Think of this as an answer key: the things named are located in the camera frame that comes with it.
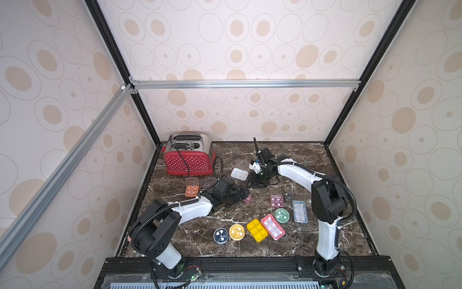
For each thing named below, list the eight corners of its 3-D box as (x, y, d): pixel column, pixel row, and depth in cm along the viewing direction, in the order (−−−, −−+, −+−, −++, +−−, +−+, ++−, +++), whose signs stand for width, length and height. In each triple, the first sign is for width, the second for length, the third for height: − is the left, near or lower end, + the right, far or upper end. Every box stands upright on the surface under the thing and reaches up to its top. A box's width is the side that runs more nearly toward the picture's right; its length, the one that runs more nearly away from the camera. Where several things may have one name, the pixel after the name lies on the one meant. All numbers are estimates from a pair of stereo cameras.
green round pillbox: (275, 223, 88) (275, 221, 86) (273, 209, 92) (273, 208, 90) (289, 223, 88) (290, 221, 86) (287, 209, 92) (288, 208, 90)
